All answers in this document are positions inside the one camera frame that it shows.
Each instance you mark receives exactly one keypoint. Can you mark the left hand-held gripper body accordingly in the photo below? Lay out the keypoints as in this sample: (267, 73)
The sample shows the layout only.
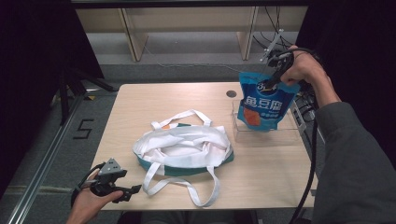
(109, 169)

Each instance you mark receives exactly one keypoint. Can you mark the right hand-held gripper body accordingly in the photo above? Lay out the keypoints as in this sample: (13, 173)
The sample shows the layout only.
(281, 62)

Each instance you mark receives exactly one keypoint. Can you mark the blue snack packet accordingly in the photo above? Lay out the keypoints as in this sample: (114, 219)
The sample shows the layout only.
(264, 105)

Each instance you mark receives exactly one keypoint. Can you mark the clear plastic container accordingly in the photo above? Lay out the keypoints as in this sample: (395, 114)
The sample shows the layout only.
(289, 133)

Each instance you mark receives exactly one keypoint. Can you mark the white tote bag coloured blobs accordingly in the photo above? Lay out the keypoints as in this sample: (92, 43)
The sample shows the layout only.
(183, 140)

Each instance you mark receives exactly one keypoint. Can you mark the person's right hand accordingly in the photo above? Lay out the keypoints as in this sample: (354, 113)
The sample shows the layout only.
(306, 68)

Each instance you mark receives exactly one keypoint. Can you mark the person's left hand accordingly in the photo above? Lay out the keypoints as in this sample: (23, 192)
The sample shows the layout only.
(88, 203)

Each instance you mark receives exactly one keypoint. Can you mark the person's legs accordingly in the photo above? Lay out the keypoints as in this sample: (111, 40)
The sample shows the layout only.
(186, 217)

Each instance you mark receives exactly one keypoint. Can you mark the yellow tape piece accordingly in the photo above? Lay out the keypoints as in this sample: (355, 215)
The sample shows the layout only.
(91, 97)

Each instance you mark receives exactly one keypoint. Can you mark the black curtain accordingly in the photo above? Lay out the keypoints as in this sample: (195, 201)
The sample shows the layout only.
(358, 46)
(34, 62)

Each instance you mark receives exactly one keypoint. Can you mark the black metal stand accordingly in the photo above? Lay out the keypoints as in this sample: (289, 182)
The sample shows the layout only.
(64, 99)

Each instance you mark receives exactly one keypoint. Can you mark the light wooden desk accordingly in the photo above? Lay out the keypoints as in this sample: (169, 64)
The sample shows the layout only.
(134, 34)

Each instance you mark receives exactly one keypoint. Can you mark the metal floor rail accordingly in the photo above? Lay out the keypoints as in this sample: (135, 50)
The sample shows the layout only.
(43, 165)

